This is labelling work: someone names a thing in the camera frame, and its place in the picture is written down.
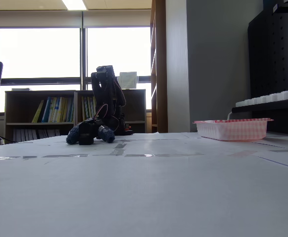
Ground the small black cylinder object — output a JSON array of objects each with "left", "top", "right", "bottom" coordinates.
[{"left": 79, "top": 123, "right": 94, "bottom": 146}]

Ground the short silver tape strip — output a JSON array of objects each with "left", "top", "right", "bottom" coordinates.
[{"left": 41, "top": 154, "right": 90, "bottom": 158}]

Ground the row of yellow blue books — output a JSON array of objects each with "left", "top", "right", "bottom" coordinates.
[{"left": 32, "top": 96, "right": 75, "bottom": 123}]

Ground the row of white binders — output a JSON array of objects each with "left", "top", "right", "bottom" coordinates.
[{"left": 12, "top": 128, "right": 61, "bottom": 143}]

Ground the paper sign in clear stand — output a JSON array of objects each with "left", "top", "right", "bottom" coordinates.
[{"left": 117, "top": 71, "right": 139, "bottom": 89}]

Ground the low wooden bookshelf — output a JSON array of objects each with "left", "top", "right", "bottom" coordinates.
[{"left": 4, "top": 89, "right": 147, "bottom": 143}]

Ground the long silver tape strip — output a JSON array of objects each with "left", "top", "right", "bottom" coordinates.
[{"left": 123, "top": 153, "right": 205, "bottom": 158}]

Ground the tall brown wooden shelf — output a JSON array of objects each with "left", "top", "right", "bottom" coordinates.
[{"left": 150, "top": 0, "right": 168, "bottom": 134}]

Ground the narrow beige roller blind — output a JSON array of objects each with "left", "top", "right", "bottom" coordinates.
[{"left": 82, "top": 10, "right": 152, "bottom": 28}]

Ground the wide beige roller blind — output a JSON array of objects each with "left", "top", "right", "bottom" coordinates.
[{"left": 0, "top": 11, "right": 82, "bottom": 29}]

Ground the ceiling light panel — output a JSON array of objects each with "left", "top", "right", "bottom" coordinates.
[{"left": 61, "top": 0, "right": 88, "bottom": 11}]

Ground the pink checkered paper tray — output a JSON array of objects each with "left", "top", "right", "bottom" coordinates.
[{"left": 192, "top": 118, "right": 275, "bottom": 142}]

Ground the white keyboard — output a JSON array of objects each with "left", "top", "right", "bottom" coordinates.
[{"left": 235, "top": 87, "right": 288, "bottom": 108}]

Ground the black desk riser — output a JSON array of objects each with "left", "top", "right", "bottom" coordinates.
[{"left": 231, "top": 98, "right": 288, "bottom": 136}]

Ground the black pegboard panel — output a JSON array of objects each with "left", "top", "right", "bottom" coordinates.
[{"left": 247, "top": 7, "right": 288, "bottom": 99}]

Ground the black box with white label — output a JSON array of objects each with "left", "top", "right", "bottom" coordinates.
[{"left": 272, "top": 0, "right": 288, "bottom": 14}]

